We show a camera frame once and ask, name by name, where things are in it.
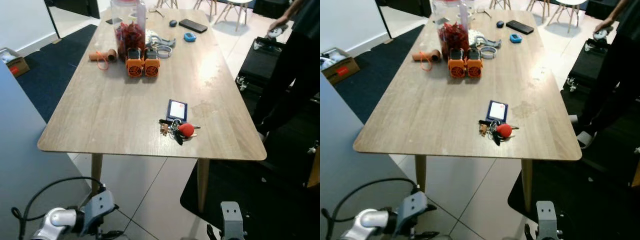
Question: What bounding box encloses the person's right hand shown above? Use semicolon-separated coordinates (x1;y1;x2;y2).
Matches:
595;18;617;34
268;16;291;33

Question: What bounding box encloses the black floor mat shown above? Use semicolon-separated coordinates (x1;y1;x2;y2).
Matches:
507;90;640;240
180;95;321;240

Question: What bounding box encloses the blue card holder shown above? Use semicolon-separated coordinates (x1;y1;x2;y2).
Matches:
166;99;188;123
486;100;509;124

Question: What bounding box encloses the light wooden table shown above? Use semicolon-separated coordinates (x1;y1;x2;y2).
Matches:
353;9;583;213
37;9;267;213

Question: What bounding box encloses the dark blue rug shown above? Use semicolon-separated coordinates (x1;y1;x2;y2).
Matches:
327;24;426;126
15;24;98;123

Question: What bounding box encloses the orange black fan device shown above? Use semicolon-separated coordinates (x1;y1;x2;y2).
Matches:
125;47;145;78
144;48;161;78
447;48;468;79
466;48;484;79

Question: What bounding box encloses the black wheeled case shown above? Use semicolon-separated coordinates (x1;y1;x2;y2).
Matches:
565;37;613;94
236;37;288;92

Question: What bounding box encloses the brown cardboard roll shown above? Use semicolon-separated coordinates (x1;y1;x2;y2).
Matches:
412;49;442;63
89;49;118;63

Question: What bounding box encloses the person in black clothes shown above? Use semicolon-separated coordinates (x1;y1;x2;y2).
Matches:
570;0;640;150
252;0;321;143

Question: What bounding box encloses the cardboard box red label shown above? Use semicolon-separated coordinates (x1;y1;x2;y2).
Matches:
321;47;361;85
0;47;31;78

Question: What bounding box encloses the grey metal clamp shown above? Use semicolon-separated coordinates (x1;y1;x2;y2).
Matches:
470;32;502;49
146;31;177;50

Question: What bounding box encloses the black smartphone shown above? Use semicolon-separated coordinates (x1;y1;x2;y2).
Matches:
505;20;535;35
178;19;208;34

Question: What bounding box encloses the clear jar red lid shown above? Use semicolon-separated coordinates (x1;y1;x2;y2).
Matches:
431;0;471;63
110;0;147;62

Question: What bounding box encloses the black crate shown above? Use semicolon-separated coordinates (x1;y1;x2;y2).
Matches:
252;0;294;20
585;0;624;21

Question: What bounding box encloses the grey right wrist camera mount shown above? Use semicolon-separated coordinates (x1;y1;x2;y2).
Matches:
536;201;564;240
220;201;246;240

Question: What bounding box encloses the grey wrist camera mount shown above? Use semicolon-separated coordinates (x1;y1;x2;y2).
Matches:
536;201;564;240
220;201;246;240
395;191;437;237
77;184;119;236

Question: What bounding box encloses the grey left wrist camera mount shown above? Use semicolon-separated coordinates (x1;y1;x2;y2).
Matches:
395;191;437;237
77;184;119;236

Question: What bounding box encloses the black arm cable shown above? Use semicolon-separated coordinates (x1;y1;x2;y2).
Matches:
320;177;419;240
11;176;104;240

